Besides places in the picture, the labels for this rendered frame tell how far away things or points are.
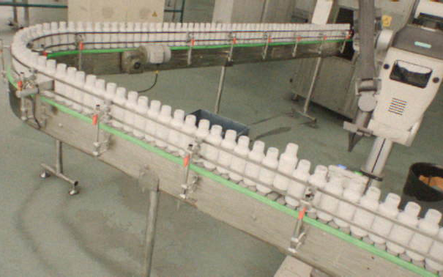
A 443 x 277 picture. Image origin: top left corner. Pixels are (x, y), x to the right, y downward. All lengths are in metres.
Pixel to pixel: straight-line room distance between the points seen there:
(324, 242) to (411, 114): 0.71
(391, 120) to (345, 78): 3.33
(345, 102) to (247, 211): 3.83
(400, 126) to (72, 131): 1.43
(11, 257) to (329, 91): 4.00
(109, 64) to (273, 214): 1.84
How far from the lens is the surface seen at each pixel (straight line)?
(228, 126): 2.15
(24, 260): 2.62
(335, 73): 5.25
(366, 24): 1.45
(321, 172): 1.37
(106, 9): 5.44
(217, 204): 1.56
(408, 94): 1.84
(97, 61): 2.89
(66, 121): 1.95
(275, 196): 1.47
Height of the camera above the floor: 1.77
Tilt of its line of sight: 26 degrees down
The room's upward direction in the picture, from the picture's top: 11 degrees clockwise
